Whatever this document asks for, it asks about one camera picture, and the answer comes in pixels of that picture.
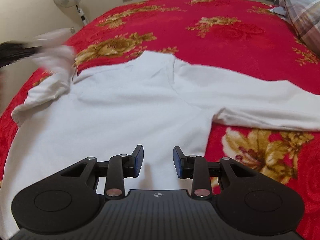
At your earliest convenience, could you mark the red floral blanket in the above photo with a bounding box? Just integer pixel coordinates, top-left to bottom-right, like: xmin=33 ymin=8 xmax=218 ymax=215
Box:
xmin=0 ymin=0 xmax=320 ymax=240

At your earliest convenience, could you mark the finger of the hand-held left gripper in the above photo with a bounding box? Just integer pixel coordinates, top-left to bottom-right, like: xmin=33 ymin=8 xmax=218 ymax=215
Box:
xmin=0 ymin=42 xmax=42 ymax=68

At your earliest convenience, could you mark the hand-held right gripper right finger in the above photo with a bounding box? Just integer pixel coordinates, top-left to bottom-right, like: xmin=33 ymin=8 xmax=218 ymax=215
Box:
xmin=173 ymin=145 xmax=253 ymax=201

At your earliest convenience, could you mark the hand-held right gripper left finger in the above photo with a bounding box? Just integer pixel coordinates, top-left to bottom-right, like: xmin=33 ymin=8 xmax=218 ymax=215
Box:
xmin=60 ymin=144 xmax=145 ymax=201

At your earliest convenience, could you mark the blue plaid duvet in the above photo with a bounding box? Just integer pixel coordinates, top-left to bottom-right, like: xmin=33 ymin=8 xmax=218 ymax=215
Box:
xmin=268 ymin=0 xmax=320 ymax=53

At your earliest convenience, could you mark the white sock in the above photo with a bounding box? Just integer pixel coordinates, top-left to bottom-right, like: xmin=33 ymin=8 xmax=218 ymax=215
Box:
xmin=0 ymin=50 xmax=320 ymax=236

